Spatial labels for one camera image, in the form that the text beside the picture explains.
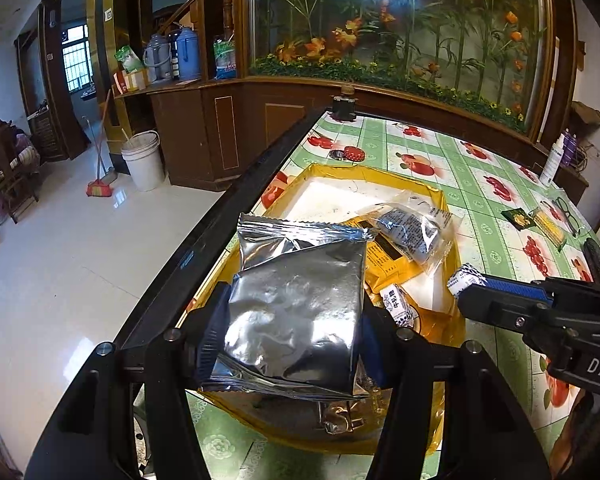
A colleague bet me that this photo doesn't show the barred window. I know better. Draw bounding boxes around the barred window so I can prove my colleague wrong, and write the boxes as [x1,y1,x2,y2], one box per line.
[61,24,93,92]

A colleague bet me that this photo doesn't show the white plastic bucket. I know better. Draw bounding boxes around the white plastic bucket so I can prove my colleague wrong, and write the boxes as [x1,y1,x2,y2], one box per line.
[121,130,167,192]

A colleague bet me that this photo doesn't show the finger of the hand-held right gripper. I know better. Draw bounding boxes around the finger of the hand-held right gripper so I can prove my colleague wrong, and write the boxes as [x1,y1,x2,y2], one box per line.
[481,275,600,311]
[457,285,556,333]

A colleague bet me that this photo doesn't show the eyeglasses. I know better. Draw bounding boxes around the eyeglasses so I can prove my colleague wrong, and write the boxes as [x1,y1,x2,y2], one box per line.
[540,195,588,238]

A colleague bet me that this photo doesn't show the broom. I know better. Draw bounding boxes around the broom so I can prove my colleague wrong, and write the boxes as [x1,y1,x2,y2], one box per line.
[82,87,118,198]

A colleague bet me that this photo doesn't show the green-label water bottle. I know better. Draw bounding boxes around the green-label water bottle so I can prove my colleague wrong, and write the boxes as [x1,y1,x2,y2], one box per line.
[212,35,238,80]

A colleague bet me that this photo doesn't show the yellow cracker packet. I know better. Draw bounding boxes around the yellow cracker packet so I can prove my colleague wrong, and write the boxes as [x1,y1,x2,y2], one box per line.
[527,207,568,251]

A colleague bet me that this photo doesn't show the grey thermos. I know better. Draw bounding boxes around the grey thermos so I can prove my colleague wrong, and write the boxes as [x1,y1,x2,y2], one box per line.
[142,34,173,83]

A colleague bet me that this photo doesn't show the wooden chair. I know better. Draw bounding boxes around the wooden chair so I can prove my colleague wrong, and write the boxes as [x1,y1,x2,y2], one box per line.
[0,117,41,223]

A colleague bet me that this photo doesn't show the brown cardboard piece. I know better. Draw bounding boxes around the brown cardboard piece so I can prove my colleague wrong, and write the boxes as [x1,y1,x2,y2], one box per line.
[570,101,600,128]

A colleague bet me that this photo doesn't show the clear packet with dark snack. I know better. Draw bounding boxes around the clear packet with dark snack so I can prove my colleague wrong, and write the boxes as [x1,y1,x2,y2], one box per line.
[357,190,466,276]

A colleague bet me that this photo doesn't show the small black jar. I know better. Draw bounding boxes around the small black jar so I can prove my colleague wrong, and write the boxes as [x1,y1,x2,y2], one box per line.
[331,92,358,122]

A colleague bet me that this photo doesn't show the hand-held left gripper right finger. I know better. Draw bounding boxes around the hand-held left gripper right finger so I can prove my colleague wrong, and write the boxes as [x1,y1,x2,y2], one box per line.
[360,302,556,480]

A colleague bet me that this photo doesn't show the blue thermos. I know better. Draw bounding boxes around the blue thermos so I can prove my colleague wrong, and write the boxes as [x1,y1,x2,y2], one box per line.
[172,26,201,81]

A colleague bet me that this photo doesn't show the yellow cardboard box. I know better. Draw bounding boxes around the yellow cardboard box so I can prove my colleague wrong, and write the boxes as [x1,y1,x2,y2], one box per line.
[187,162,468,456]

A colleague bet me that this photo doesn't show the silver foil snack packet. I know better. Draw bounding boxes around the silver foil snack packet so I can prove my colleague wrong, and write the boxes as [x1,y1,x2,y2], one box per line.
[200,212,373,401]

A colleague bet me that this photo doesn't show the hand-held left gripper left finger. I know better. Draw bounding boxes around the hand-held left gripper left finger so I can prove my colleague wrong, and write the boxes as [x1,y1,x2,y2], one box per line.
[25,282,231,480]

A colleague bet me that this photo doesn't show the purple bottle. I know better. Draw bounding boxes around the purple bottle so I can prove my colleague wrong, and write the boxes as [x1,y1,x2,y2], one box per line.
[562,130,578,168]

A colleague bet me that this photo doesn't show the orange cardboard box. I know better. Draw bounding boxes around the orange cardboard box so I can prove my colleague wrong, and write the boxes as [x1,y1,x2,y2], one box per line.
[112,69,150,93]

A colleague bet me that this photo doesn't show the person's right hand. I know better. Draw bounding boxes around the person's right hand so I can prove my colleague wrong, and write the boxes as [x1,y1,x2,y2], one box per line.
[550,390,598,480]

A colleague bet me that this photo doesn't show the green and white bag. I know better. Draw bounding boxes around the green and white bag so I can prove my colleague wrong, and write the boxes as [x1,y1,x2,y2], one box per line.
[115,45,143,73]

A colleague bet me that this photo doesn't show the dark silver-edged snack packet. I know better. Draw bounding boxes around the dark silver-edged snack packet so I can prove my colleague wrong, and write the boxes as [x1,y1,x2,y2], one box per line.
[317,400,373,436]

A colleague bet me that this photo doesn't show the large orange snack packet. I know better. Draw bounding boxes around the large orange snack packet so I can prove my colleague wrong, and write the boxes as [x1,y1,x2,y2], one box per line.
[340,217,431,296]

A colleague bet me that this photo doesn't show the white blue-print candy packet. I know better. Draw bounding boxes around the white blue-print candy packet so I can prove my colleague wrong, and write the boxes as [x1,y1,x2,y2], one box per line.
[446,262,488,297]
[382,282,416,328]

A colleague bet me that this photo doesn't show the dark green snack packet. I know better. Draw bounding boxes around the dark green snack packet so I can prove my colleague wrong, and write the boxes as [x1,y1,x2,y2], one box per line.
[500,207,536,231]

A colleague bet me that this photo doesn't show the green fruit-print tablecloth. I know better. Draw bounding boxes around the green fruit-print tablecloth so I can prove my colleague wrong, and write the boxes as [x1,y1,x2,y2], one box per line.
[185,110,600,480]

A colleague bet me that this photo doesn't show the white spray bottle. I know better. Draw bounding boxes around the white spray bottle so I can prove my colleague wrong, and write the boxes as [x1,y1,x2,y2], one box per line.
[539,132,567,187]

